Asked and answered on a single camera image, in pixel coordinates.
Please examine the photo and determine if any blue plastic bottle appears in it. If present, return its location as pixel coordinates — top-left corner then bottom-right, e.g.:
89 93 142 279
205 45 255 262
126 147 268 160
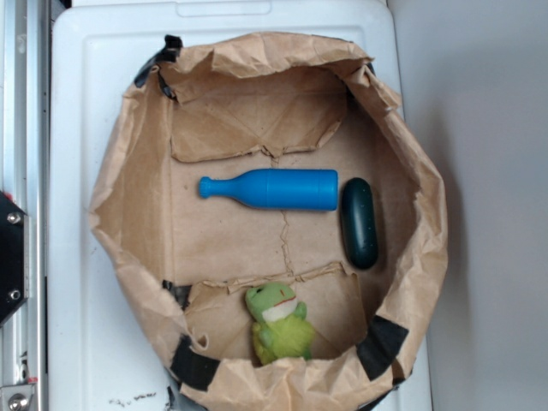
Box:
199 169 338 211

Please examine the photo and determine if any brown paper bag tray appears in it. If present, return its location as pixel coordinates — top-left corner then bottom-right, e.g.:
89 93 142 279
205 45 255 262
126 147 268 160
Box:
89 33 448 410

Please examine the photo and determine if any dark green plastic cucumber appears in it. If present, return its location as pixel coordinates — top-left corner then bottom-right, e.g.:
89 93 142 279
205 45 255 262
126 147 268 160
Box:
341 177 378 270

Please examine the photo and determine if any green plush frog toy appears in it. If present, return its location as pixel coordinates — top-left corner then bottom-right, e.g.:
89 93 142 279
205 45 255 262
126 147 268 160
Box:
245 282 315 366

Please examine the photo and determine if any white plastic bin lid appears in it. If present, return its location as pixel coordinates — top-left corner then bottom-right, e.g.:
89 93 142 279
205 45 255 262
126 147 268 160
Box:
45 0 435 411

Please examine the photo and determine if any black mounting bracket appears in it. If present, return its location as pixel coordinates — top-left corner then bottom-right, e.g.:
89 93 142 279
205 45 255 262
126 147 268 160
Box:
0 192 28 326

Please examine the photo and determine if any aluminium frame rail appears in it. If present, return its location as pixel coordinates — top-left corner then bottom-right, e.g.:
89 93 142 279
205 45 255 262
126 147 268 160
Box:
1 1 51 410

